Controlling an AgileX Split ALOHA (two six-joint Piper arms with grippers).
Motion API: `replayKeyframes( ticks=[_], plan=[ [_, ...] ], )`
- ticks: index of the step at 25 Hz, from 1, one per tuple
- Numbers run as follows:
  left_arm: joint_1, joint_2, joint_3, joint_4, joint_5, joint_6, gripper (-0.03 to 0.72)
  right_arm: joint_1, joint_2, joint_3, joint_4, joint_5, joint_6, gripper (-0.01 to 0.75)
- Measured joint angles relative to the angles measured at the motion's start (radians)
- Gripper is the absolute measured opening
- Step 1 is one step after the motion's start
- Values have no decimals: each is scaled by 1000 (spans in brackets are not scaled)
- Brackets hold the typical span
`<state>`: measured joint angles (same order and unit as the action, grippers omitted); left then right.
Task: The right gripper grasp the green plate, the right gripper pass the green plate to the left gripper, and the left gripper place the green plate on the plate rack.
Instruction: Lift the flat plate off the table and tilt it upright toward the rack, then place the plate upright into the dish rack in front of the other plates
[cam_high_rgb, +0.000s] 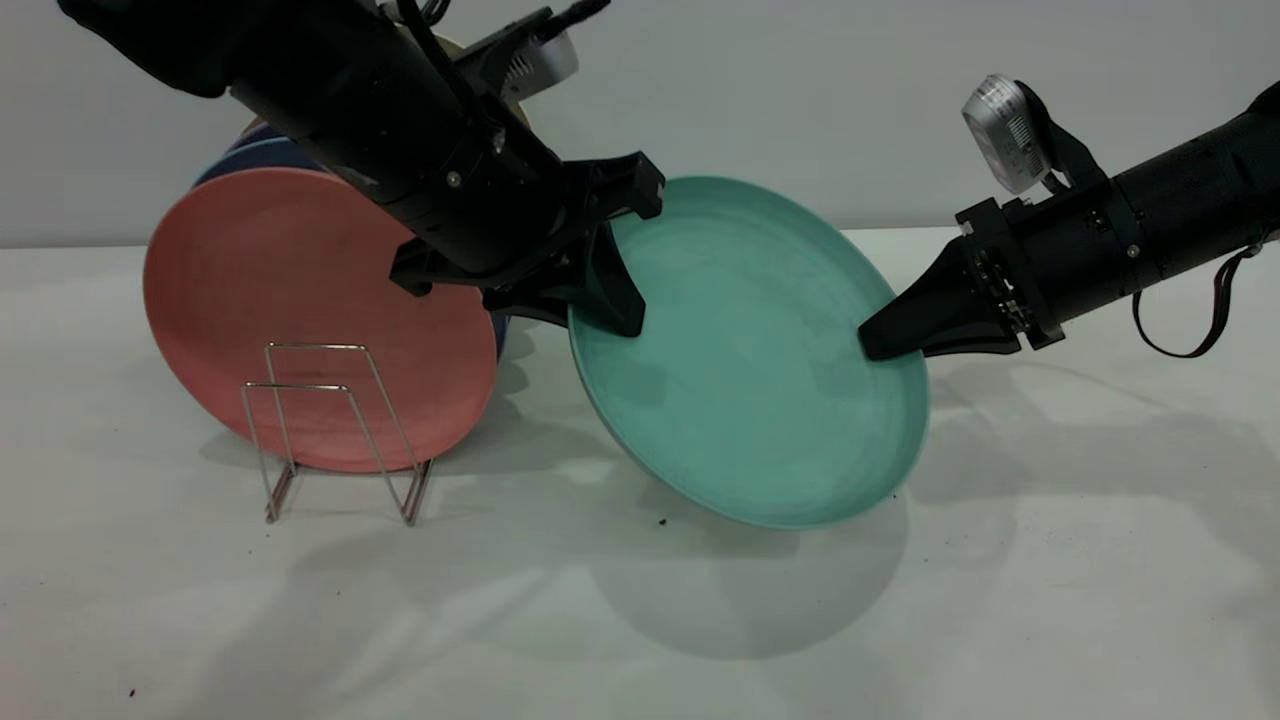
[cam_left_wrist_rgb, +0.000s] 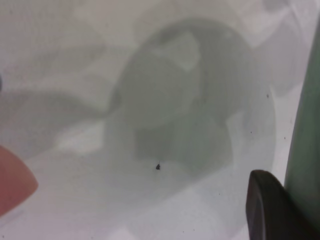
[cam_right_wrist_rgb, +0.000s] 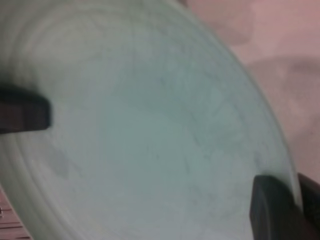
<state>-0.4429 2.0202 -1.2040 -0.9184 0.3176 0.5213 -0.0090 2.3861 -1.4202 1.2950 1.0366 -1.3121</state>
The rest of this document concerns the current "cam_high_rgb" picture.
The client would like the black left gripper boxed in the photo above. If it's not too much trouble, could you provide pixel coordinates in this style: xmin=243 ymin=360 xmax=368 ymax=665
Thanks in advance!
xmin=345 ymin=45 xmax=666 ymax=339

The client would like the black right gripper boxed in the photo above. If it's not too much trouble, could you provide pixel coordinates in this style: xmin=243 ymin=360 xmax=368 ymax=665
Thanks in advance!
xmin=858 ymin=180 xmax=1168 ymax=362

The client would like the green round plate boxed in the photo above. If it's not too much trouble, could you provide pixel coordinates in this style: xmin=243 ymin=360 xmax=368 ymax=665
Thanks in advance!
xmin=567 ymin=176 xmax=930 ymax=530

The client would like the pink round plate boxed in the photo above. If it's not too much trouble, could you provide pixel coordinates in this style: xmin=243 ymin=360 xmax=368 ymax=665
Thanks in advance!
xmin=143 ymin=167 xmax=499 ymax=474

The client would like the navy plate light blue rim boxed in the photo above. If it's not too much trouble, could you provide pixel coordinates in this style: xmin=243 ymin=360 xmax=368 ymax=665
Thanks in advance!
xmin=193 ymin=137 xmax=511 ymax=361

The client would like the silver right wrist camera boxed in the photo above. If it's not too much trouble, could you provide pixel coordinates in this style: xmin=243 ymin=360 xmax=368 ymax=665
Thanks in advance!
xmin=962 ymin=75 xmax=1111 ymax=196

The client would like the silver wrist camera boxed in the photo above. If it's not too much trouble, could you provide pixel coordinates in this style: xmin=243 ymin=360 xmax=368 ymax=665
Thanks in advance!
xmin=455 ymin=5 xmax=583 ymax=103
xmin=962 ymin=75 xmax=1111 ymax=196

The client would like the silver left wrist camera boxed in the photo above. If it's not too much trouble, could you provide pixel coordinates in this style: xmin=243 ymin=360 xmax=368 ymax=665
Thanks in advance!
xmin=455 ymin=5 xmax=583 ymax=103

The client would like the metal wire plate rack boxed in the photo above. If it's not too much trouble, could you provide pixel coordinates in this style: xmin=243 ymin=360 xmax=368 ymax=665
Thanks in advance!
xmin=242 ymin=343 xmax=434 ymax=528

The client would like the black looped cable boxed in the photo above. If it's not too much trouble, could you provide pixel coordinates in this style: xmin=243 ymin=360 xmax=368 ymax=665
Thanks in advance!
xmin=1132 ymin=240 xmax=1265 ymax=359

